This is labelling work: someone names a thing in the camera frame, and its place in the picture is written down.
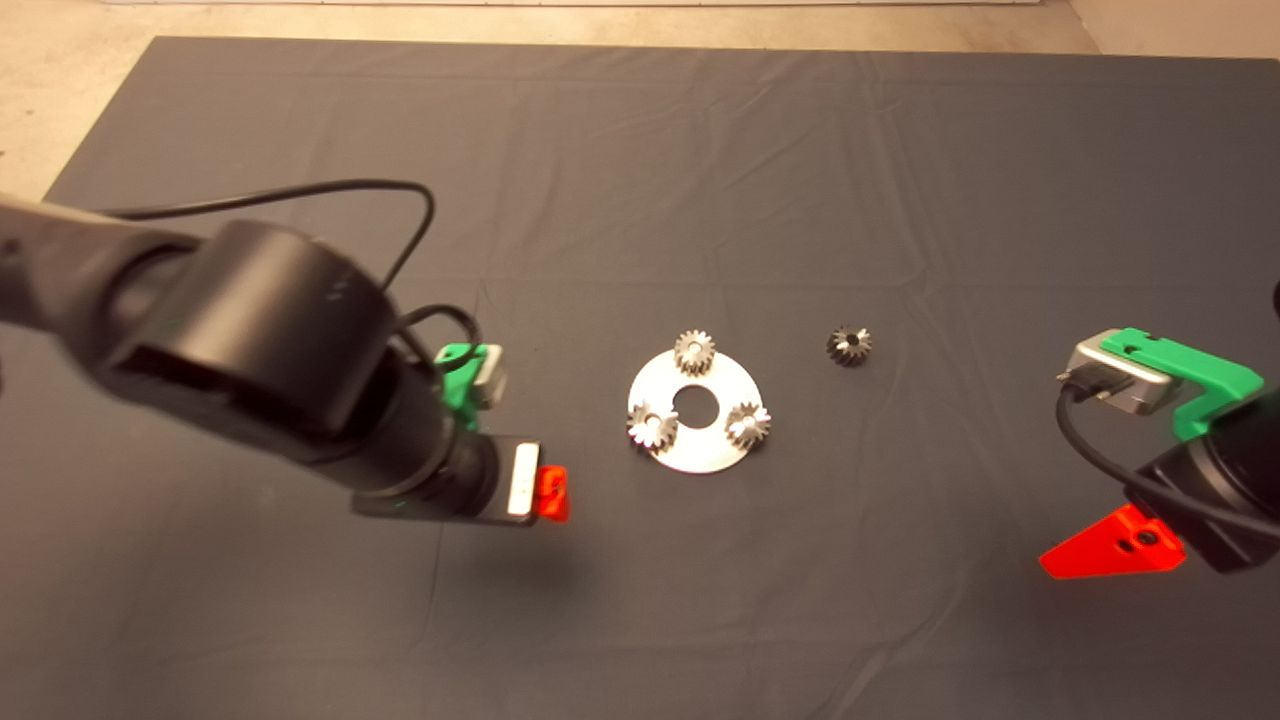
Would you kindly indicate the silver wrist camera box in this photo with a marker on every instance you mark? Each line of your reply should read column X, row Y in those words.
column 492, row 385
column 1110, row 375

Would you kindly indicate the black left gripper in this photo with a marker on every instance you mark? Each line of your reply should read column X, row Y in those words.
column 525, row 480

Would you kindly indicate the large steel gear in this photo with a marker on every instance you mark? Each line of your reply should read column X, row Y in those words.
column 640, row 420

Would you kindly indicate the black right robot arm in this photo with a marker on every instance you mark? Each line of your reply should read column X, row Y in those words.
column 1255, row 450

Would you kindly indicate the small dark steel gear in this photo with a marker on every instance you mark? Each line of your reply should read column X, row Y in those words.
column 838, row 352

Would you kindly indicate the round metal plate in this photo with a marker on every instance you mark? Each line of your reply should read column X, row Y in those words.
column 700, row 452

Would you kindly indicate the green right camera mount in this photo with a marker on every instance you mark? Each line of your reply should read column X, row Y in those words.
column 1190, row 365

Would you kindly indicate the green left camera mount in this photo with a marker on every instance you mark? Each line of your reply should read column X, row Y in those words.
column 455, row 395

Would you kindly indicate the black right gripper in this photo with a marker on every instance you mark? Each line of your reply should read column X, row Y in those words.
column 1205, row 480

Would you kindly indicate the dark grey table cloth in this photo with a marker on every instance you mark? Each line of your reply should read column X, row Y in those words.
column 700, row 150

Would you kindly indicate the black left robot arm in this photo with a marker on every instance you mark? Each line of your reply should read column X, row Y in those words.
column 250, row 320

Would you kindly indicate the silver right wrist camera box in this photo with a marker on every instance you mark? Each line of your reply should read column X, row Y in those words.
column 1110, row 375

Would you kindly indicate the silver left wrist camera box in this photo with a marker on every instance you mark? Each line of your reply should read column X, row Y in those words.
column 492, row 385

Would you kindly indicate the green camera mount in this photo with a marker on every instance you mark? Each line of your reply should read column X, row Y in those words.
column 455, row 395
column 1190, row 365

